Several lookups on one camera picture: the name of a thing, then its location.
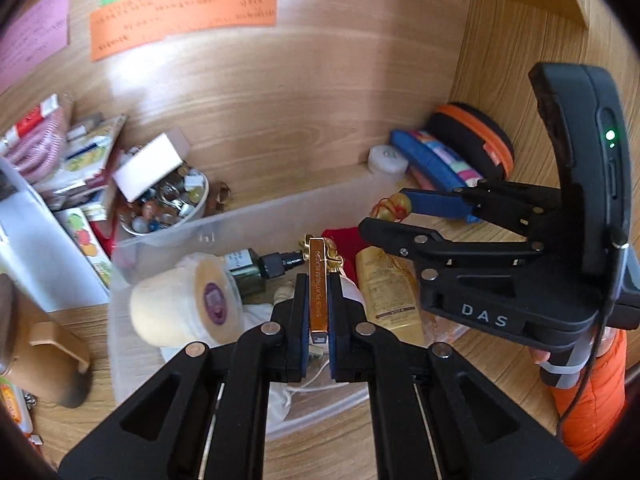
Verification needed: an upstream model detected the black case orange zip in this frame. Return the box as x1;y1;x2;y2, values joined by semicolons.
425;103;516;182

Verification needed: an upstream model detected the dark green spray bottle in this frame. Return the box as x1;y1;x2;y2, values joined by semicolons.
222;247;306;299

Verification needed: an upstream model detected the yellow beaded charm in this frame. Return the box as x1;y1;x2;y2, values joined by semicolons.
372;192;414;224

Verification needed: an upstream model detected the blue patchwork pouch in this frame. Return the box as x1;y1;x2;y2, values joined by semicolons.
390;129;487;224

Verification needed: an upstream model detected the red striped packet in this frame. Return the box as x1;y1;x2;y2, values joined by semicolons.
0;92;77;182

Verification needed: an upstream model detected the white round cap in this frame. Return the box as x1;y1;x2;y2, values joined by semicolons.
367;144;410;177

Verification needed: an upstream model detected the gold cosmetic tube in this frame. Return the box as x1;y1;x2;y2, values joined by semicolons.
355;246;427;347

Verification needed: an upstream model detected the yellow printed packet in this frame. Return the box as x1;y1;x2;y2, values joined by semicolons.
64;115;129;197

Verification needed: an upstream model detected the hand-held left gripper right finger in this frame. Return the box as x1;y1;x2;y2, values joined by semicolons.
327;275;583;480

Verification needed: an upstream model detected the frosted plastic organizer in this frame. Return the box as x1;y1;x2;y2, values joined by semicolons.
0;157;112;314

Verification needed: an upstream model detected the orange paper note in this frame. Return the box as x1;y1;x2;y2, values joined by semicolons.
89;0;280;63

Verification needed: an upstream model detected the white bowl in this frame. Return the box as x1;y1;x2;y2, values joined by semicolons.
117;160;211;237

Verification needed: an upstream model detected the red velvet pouch gold ribbon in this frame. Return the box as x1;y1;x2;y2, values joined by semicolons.
299;227;371;286

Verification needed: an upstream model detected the wooden desktop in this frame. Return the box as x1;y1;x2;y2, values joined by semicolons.
20;172;568;480

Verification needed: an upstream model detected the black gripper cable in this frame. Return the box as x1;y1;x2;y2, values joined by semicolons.
554;227;629;436

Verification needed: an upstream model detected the person's right forearm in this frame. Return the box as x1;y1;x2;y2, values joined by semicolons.
552;330;629;462

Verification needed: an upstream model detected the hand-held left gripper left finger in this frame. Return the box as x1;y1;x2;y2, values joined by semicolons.
57;274;310;480

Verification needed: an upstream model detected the pile of small trinkets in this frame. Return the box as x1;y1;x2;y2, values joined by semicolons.
126;167;205;233

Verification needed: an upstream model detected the brown leather keyring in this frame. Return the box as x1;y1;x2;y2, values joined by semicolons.
207;181;234;217

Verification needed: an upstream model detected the person's right hand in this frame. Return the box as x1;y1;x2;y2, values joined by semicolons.
531;329;620;367

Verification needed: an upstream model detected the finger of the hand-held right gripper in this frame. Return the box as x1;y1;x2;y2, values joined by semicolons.
358;216;547;282
400;179;564;237

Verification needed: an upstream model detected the pink paper note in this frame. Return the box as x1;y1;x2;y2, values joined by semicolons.
0;0;71;92

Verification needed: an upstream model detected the gold slim box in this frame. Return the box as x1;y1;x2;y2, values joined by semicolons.
307;235;331;350

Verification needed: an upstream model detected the white drawstring bag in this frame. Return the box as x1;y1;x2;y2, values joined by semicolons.
240;275;366;423

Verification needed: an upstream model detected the white cardboard box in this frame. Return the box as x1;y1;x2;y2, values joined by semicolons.
112;127;192;202

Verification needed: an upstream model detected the cream tape roll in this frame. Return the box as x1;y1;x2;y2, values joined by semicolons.
130;252;244;349

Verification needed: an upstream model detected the fruit printed box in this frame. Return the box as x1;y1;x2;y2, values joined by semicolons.
55;207;114;292

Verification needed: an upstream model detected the clear plastic bin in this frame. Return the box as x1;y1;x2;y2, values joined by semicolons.
107;175;472;442

